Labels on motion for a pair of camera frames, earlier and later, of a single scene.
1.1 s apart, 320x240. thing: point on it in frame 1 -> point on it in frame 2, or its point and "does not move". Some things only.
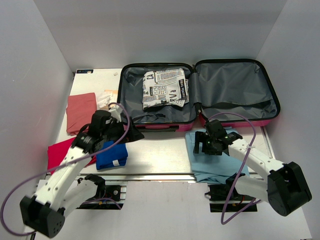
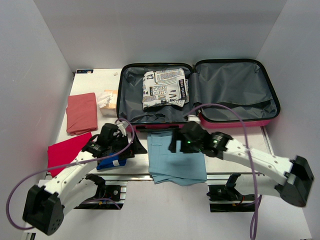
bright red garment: x=56 y=152 does not move
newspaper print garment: x=169 y=86 does not move
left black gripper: x=134 y=134 -> x=136 y=148
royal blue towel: x=116 y=155 does not move
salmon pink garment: x=80 y=109 does not move
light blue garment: x=210 y=168 -> x=183 y=169
